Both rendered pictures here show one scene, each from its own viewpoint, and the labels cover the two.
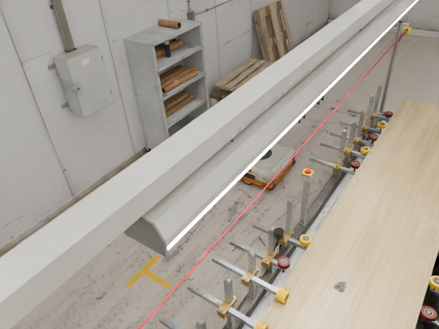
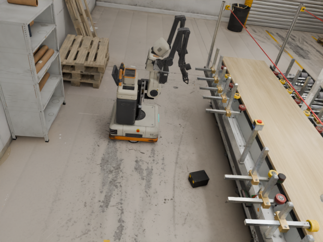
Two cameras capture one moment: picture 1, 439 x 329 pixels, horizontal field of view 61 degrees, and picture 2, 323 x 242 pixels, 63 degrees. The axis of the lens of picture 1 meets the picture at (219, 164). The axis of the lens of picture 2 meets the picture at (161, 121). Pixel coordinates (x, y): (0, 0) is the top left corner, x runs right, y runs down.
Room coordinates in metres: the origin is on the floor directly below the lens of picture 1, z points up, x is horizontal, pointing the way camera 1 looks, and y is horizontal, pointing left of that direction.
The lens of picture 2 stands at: (1.31, 1.32, 2.52)
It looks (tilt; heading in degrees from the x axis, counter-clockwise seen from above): 38 degrees down; 315
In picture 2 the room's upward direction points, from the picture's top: 9 degrees clockwise
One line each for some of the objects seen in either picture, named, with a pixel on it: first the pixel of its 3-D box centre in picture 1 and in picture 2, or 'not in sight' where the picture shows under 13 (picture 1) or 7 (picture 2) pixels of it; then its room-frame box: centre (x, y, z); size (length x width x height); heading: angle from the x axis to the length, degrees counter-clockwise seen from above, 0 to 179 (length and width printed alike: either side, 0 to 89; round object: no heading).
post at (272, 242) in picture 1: (271, 252); (264, 195); (1.65, -0.30, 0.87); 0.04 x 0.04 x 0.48; 52
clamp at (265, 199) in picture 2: (270, 258); (264, 199); (1.63, -0.29, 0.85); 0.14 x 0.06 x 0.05; 142
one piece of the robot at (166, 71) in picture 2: not in sight; (162, 70); (3.49, -0.72, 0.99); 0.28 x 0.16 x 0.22; 142
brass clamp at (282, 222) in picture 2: (250, 275); (280, 221); (1.43, -0.14, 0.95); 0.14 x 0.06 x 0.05; 142
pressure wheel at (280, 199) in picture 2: (283, 266); (278, 201); (1.55, -0.37, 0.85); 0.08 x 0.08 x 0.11
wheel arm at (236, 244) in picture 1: (257, 254); (254, 200); (1.67, -0.21, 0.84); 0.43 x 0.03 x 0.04; 52
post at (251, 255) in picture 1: (252, 277); (276, 223); (1.45, -0.15, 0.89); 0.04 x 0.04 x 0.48; 52
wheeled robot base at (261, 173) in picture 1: (260, 160); (134, 120); (3.66, -0.49, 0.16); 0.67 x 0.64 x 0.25; 52
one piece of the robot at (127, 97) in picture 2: not in sight; (130, 95); (3.72, -0.42, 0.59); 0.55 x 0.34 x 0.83; 142
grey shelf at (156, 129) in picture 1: (172, 90); (32, 71); (4.51, 0.53, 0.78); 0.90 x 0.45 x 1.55; 142
